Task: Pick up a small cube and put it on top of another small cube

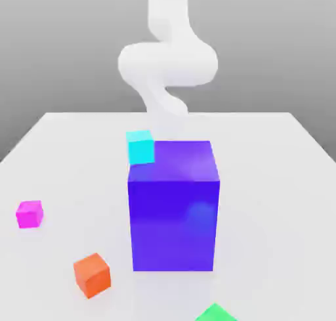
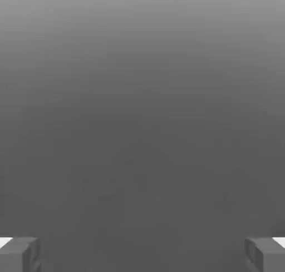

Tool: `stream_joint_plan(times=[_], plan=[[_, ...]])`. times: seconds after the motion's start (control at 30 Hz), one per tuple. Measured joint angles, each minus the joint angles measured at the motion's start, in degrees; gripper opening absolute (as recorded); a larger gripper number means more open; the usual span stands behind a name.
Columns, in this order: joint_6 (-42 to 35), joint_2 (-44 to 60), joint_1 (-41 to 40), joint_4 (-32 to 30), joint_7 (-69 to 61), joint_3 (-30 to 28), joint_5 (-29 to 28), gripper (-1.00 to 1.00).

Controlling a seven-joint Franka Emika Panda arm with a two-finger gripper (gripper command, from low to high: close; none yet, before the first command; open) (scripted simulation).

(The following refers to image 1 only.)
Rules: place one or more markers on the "small cyan cube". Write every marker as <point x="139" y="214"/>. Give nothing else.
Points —
<point x="140" y="149"/>

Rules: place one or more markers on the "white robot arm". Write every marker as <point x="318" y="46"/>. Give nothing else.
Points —
<point x="168" y="63"/>

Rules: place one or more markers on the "small orange cube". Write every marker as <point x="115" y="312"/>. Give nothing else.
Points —
<point x="92" y="276"/>

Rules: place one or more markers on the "small magenta cube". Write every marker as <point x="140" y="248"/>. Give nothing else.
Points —
<point x="29" y="214"/>

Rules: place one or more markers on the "large purple box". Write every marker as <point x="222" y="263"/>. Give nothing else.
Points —
<point x="173" y="221"/>

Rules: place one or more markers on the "small green cube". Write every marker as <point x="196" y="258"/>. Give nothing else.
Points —
<point x="215" y="314"/>

